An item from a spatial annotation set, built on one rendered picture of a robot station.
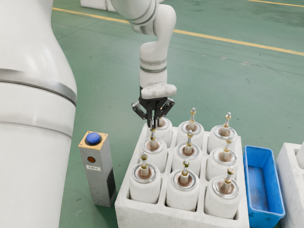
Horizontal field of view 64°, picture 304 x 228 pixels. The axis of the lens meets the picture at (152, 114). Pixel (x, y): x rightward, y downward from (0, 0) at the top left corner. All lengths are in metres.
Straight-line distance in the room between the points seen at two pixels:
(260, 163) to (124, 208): 0.63
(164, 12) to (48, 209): 0.46
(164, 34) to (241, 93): 1.12
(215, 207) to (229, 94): 0.96
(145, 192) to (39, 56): 0.59
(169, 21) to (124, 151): 0.74
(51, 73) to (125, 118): 1.14
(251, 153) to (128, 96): 0.79
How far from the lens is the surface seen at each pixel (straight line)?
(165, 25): 0.57
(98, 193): 0.94
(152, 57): 0.61
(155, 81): 0.63
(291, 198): 0.98
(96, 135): 0.77
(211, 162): 0.81
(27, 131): 0.20
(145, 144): 0.83
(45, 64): 0.22
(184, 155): 0.80
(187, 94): 1.55
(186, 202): 0.75
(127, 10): 0.45
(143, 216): 0.80
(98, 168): 0.82
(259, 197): 1.09
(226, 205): 0.74
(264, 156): 1.13
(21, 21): 0.25
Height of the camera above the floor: 0.84
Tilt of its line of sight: 38 degrees down
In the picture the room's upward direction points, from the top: straight up
